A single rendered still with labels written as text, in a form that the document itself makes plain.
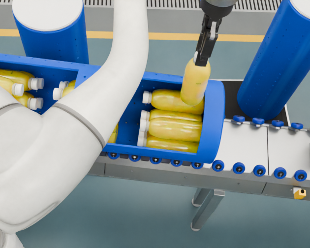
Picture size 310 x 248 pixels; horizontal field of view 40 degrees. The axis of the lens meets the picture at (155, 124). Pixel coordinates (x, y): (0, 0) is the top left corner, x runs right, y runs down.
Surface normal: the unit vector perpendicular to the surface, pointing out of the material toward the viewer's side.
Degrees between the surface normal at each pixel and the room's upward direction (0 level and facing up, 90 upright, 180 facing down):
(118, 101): 50
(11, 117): 18
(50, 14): 0
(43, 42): 90
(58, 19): 0
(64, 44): 90
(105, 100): 26
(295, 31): 90
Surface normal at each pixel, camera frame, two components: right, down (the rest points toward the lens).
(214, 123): 0.03, 0.03
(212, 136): -0.01, 0.34
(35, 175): 0.32, -0.17
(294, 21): -0.77, 0.54
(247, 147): 0.08, -0.46
